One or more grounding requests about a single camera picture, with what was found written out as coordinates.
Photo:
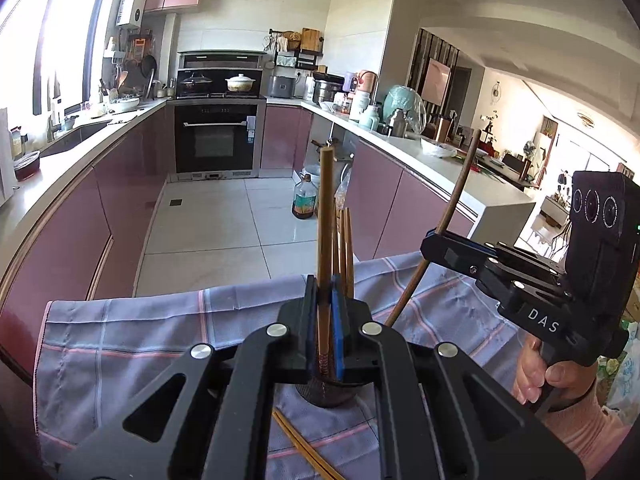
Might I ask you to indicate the white water heater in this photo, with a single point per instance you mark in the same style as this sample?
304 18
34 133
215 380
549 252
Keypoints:
132 0

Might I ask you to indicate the pile of light wooden chopsticks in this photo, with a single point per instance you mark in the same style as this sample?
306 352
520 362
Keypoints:
299 439

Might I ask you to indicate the mint green jar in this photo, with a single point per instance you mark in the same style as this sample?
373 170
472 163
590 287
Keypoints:
371 118

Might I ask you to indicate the brown knife block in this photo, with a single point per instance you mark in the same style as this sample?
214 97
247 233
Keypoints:
446 129

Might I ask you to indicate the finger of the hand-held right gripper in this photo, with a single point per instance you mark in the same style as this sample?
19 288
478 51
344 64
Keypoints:
535 265
450 252

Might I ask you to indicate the black wall rack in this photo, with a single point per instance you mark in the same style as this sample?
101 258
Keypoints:
295 57

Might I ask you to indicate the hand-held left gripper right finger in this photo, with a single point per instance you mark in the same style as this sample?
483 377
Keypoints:
338 335

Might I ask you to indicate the person's right hand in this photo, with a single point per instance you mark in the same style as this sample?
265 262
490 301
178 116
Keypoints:
527 385

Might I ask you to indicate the dark red jar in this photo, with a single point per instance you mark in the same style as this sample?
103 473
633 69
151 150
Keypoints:
26 166

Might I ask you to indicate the cooking oil bottle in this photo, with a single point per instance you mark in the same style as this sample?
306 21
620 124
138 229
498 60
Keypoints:
304 200

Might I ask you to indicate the white dish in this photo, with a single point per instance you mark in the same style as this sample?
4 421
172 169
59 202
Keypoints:
123 105

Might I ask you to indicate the thin dark chopstick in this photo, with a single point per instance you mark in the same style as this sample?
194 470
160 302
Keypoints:
400 305

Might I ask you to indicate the wooden cutting board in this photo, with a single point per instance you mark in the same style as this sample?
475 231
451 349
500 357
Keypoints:
311 40

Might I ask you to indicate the white jar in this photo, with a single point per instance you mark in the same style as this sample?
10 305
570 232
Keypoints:
359 105

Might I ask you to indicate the person's right forearm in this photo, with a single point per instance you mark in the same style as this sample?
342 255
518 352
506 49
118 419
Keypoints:
590 425

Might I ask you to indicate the pink lower kitchen cabinets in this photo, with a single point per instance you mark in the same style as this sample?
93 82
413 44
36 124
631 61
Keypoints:
125 185

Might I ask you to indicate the teal fan in plastic cover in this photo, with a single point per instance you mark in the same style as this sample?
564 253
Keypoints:
405 102

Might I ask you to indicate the black mesh utensil holder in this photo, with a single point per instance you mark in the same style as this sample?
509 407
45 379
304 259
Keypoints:
325 395

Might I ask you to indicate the round wall fan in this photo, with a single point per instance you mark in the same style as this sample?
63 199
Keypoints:
496 91

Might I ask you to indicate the steel range hood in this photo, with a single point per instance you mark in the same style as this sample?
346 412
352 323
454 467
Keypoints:
220 59

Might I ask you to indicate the hanging black frying pan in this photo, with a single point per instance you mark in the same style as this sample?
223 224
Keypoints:
149 66

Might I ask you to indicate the ceiling lamp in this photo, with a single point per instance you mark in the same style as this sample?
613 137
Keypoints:
585 119

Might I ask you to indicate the grey plaid cloth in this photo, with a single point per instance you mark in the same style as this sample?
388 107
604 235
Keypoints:
150 335

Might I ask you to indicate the white casserole pot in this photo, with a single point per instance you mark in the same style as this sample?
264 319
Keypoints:
242 83

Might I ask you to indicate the black built-in oven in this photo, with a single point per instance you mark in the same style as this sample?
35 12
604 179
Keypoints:
217 135

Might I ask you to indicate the white bowl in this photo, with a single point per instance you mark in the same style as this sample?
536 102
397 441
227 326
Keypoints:
438 148

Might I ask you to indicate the light wooden chopstick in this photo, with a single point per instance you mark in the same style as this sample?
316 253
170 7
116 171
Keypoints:
343 250
349 250

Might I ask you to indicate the black cooking pot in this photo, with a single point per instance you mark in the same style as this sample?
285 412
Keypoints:
195 84

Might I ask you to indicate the brown chopstick with patterned end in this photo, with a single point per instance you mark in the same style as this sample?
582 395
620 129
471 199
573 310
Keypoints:
327 210

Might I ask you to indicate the pink kettle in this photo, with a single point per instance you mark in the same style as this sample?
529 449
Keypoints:
367 81

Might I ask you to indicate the tan wooden chopstick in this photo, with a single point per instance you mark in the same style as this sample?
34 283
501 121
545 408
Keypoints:
336 250

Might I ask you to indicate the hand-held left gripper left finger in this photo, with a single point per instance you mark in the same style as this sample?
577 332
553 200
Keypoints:
310 335

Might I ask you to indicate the grey kitchen countertop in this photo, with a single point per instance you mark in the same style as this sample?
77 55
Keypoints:
75 160

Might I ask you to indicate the steel stock pot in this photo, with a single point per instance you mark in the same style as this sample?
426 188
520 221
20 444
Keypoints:
327 91

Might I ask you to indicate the plastic bag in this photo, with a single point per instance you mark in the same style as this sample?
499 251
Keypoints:
622 375

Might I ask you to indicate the steel thermos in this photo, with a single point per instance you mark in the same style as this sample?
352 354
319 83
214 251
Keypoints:
397 122

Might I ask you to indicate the kitchen window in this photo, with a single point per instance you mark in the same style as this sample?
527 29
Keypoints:
65 35

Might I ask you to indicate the dining table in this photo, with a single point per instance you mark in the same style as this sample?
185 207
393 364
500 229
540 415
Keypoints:
505 170

